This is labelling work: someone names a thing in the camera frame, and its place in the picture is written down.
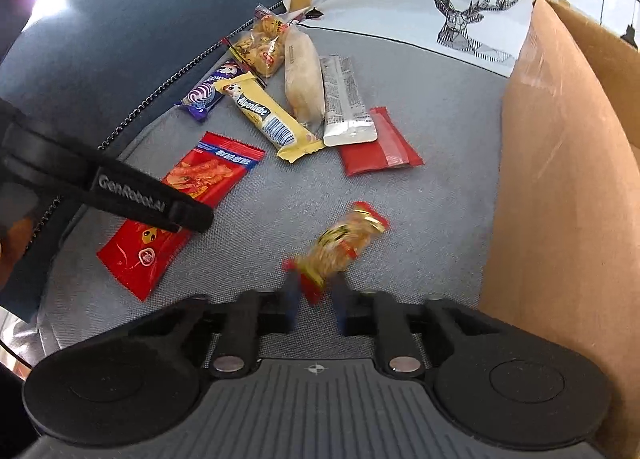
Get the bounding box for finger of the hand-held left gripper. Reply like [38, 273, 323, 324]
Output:
[159, 190, 216, 235]

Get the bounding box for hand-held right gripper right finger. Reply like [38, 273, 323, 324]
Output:
[331, 273, 506, 381]

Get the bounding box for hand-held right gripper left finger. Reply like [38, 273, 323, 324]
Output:
[127, 271, 302, 381]

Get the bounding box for large red snack packet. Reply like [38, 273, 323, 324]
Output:
[96, 131, 266, 302]

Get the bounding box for golden snack packet red ends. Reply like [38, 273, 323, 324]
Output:
[282, 201, 391, 306]

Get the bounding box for purple striped candy packet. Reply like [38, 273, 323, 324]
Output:
[174, 60, 242, 121]

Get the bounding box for cardboard box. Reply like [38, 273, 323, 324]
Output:
[477, 0, 640, 459]

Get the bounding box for yellow candy packet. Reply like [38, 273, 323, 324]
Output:
[214, 72, 325, 164]

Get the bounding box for blue sofa cushion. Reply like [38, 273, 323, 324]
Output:
[0, 0, 289, 325]

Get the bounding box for flat red packet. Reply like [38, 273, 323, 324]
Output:
[338, 107, 425, 178]

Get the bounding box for cookie bag with dark trim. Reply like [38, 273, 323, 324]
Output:
[222, 34, 271, 88]

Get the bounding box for beige bread packet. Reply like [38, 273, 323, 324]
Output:
[283, 26, 327, 132]

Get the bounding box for white silver wrapper bar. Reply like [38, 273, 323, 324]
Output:
[318, 55, 379, 148]

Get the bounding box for clear cookie bag red seal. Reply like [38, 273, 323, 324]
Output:
[252, 4, 304, 78]

